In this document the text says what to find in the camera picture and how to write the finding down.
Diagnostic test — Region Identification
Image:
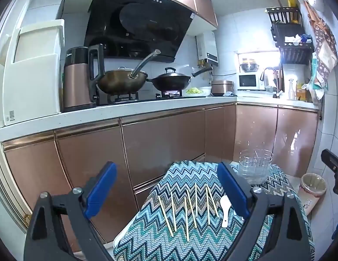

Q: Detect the black gas stove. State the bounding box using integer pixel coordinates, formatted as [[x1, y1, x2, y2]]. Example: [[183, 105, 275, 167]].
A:
[[97, 90, 206, 106]]

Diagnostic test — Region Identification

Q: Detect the metal wok lid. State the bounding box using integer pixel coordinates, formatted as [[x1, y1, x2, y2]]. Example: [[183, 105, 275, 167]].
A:
[[157, 67, 192, 80]]

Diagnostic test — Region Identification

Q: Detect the white tall storage container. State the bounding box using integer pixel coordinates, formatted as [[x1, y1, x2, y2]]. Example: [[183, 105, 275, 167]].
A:
[[0, 19, 65, 127]]

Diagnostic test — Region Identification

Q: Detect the plate of chopped greens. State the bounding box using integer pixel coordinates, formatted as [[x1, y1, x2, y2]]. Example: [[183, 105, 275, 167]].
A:
[[185, 86, 212, 97]]

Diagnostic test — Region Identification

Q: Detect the yellow box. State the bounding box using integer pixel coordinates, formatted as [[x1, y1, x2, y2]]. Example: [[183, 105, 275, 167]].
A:
[[297, 83, 308, 101]]

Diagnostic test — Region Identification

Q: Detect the row of wooden chopsticks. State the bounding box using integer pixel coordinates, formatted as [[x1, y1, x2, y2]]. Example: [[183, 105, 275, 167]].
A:
[[157, 183, 220, 242]]

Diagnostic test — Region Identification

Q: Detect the white microwave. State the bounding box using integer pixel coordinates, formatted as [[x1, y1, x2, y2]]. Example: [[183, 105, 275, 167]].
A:
[[238, 73, 265, 91]]

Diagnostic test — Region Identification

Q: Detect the black wok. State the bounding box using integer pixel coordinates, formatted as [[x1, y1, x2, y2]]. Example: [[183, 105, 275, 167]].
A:
[[147, 67, 213, 91]]

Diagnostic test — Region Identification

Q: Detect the white water heater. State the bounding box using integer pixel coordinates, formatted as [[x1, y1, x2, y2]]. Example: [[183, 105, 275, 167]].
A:
[[196, 31, 220, 67]]

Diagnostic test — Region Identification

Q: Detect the black range hood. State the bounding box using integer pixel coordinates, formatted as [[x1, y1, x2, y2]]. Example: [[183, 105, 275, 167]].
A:
[[84, 0, 197, 63]]

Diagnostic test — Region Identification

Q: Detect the copper and black kettle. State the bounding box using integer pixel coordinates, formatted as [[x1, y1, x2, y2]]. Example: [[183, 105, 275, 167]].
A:
[[61, 44, 105, 112]]

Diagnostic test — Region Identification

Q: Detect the teal and white towel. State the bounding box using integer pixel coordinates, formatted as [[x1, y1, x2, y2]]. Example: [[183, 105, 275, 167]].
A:
[[305, 76, 326, 101]]

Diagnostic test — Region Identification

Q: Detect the yellow bottle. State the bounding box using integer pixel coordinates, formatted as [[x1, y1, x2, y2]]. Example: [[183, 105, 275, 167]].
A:
[[286, 0, 299, 23]]

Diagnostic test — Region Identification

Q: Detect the pink trash bin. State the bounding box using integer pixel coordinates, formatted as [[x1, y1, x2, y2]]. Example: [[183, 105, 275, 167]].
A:
[[297, 173, 327, 215]]

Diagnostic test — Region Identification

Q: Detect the bronze wok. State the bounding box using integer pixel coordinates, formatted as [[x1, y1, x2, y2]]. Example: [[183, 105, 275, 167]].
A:
[[96, 49, 162, 94]]

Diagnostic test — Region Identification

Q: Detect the metal bowl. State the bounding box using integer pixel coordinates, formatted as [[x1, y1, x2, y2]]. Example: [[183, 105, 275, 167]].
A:
[[240, 62, 260, 72]]

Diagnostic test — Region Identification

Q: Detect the chrome kitchen faucet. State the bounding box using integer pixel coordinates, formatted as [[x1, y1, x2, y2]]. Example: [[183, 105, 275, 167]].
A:
[[260, 67, 284, 98]]

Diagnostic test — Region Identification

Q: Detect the zigzag patterned cloth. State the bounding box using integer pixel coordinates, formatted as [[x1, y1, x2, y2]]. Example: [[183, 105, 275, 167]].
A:
[[112, 161, 315, 261]]

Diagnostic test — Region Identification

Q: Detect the brown patterned apron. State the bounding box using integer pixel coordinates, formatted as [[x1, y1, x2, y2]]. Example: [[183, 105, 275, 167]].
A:
[[304, 0, 338, 87]]

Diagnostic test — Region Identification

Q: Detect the white rice paddle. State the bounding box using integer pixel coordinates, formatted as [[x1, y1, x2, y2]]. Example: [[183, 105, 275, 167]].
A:
[[220, 196, 232, 228]]

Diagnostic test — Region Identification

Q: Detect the black wall rack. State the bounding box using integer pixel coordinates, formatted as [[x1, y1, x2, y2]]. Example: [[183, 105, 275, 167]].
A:
[[265, 6, 315, 66]]

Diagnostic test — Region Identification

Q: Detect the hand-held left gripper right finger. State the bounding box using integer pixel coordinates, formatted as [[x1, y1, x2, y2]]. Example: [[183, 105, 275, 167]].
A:
[[217, 162, 314, 261]]

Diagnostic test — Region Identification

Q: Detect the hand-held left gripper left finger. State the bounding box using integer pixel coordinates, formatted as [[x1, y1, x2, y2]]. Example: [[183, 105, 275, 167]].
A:
[[24, 161, 118, 261]]

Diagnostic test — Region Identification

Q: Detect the rice cooker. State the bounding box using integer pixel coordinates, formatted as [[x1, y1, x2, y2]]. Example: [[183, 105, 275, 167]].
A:
[[211, 80, 235, 96]]

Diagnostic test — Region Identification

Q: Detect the clear utensil holder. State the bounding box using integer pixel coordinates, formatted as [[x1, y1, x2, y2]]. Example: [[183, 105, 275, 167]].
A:
[[237, 149, 273, 184]]

